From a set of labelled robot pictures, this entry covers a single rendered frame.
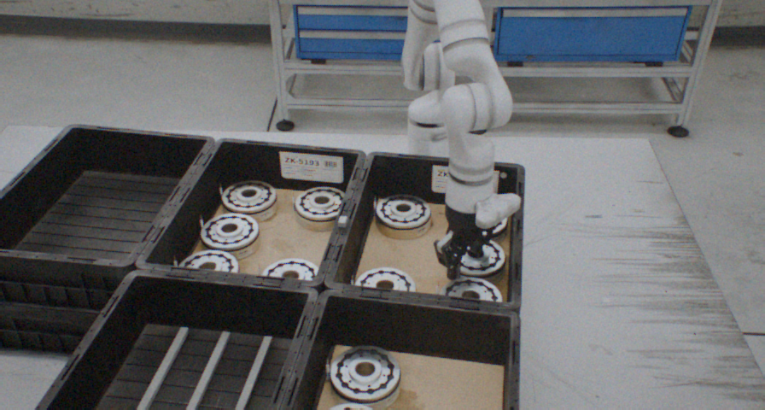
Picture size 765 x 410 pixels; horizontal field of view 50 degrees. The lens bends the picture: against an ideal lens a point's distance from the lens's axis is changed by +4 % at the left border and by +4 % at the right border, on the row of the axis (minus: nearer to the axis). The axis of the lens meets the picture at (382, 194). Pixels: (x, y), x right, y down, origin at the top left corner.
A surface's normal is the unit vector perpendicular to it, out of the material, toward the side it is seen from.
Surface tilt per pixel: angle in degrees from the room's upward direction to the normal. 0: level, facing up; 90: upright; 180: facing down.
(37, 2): 90
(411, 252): 0
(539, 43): 90
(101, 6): 90
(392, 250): 0
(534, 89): 0
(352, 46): 90
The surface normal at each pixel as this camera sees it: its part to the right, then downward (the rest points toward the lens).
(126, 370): 0.00, -0.82
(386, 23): -0.04, 0.57
